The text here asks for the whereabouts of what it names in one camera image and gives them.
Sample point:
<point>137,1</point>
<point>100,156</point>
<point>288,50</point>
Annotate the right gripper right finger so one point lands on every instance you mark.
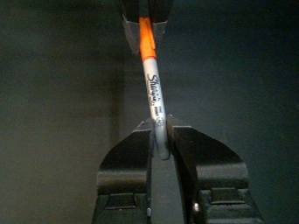
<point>210,166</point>

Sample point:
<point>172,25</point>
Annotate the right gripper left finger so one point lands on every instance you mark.
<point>129,163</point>

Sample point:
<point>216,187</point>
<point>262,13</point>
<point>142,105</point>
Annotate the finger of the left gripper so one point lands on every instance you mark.
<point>132,17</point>
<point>161,14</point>

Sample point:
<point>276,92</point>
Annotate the grey marker pen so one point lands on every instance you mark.
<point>154,87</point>

